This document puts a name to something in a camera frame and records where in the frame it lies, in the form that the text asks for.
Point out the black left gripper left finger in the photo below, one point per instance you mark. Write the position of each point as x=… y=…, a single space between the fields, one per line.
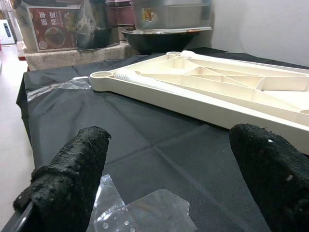
x=70 y=183

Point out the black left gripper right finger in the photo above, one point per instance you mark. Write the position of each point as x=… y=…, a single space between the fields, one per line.
x=277 y=183

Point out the clear tape cross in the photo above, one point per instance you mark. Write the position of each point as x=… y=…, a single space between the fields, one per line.
x=149 y=210

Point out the black tablecloth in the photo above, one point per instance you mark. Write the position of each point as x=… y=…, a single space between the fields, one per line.
x=144 y=135

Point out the clear tape strip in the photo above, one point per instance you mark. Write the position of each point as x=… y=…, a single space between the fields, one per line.
x=67 y=84

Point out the white plastic table top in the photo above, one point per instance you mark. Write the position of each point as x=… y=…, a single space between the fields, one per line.
x=193 y=104

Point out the white plastic table leg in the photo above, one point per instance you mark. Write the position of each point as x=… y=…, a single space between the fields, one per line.
x=144 y=81
x=229 y=61

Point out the orange-lidded storage box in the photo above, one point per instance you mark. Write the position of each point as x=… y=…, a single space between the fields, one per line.
x=53 y=29

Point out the black wok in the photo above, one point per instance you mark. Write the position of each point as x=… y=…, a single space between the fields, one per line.
x=159 y=41

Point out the dark maroon plastic bin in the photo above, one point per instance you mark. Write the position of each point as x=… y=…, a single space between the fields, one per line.
x=119 y=13

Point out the clear plastic storage container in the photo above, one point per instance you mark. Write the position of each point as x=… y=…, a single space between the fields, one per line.
x=173 y=14

